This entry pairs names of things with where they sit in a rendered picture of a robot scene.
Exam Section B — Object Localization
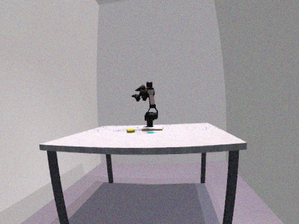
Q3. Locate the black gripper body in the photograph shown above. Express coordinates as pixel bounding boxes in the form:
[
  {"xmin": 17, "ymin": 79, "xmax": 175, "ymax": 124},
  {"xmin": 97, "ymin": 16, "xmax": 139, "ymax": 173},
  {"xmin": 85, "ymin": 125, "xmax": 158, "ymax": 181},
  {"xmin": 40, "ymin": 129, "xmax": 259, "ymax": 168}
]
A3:
[{"xmin": 135, "ymin": 85, "xmax": 146, "ymax": 102}]

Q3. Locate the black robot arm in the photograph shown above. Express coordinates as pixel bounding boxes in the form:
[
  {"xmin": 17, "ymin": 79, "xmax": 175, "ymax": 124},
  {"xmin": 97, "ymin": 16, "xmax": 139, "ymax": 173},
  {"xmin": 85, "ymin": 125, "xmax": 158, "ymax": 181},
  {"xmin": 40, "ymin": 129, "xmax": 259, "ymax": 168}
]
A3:
[{"xmin": 141, "ymin": 82, "xmax": 158, "ymax": 127}]

